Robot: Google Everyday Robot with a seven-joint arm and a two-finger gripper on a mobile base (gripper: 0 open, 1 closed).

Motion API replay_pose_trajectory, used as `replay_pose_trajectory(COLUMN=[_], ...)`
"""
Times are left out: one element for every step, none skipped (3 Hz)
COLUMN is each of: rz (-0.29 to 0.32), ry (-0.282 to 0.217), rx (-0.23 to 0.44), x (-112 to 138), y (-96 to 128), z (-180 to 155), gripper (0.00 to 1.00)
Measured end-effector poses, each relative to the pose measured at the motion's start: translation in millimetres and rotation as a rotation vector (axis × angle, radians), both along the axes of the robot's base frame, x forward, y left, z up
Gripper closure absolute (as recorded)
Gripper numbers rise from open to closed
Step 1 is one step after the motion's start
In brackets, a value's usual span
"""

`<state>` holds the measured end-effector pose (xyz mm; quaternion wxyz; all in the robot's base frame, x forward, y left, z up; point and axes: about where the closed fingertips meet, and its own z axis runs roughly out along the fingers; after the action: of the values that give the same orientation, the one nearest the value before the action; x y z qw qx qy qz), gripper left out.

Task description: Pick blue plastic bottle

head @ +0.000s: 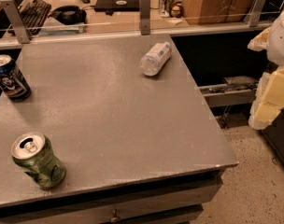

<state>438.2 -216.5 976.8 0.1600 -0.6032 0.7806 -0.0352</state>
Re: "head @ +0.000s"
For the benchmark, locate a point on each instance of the black keyboard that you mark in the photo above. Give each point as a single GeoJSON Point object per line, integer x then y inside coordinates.
{"type": "Point", "coordinates": [34, 14]}

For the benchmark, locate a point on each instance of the left metal bracket post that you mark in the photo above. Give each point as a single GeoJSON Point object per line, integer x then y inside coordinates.
{"type": "Point", "coordinates": [14, 16]}

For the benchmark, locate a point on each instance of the black laptop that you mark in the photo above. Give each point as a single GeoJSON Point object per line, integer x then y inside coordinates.
{"type": "Point", "coordinates": [116, 5]}

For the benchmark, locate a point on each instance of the wooden cabinet box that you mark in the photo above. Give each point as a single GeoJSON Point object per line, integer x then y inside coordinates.
{"type": "Point", "coordinates": [198, 12]}

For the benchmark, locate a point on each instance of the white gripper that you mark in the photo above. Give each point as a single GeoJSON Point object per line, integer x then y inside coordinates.
{"type": "Point", "coordinates": [282, 39]}

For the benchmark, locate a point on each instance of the glass jar on desk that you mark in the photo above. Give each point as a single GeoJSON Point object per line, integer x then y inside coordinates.
{"type": "Point", "coordinates": [164, 7]}

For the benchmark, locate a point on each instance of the small round brown object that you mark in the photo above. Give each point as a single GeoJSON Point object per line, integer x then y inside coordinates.
{"type": "Point", "coordinates": [176, 12]}

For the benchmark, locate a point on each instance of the green soda can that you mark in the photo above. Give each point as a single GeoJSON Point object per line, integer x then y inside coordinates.
{"type": "Point", "coordinates": [33, 153]}

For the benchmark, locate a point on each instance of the metal bracket post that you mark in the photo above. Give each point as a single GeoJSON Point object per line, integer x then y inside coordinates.
{"type": "Point", "coordinates": [144, 11]}
{"type": "Point", "coordinates": [14, 16]}
{"type": "Point", "coordinates": [255, 13]}

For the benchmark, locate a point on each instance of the right metal bracket post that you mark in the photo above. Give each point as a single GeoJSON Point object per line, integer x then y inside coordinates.
{"type": "Point", "coordinates": [255, 13]}

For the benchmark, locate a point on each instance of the clear plastic water bottle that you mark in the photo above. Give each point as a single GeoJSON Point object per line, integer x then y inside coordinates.
{"type": "Point", "coordinates": [153, 61]}

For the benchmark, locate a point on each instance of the middle metal bracket post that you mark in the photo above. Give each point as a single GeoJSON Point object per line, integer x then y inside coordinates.
{"type": "Point", "coordinates": [144, 11]}

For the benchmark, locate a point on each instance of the black headphones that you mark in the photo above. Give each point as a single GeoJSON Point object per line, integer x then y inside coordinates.
{"type": "Point", "coordinates": [69, 15]}

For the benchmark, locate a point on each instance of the grey drawer with handle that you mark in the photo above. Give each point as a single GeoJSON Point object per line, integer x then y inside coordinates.
{"type": "Point", "coordinates": [172, 204]}

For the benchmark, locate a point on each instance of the dark blue beverage can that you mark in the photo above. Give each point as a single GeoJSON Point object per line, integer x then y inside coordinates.
{"type": "Point", "coordinates": [12, 81]}

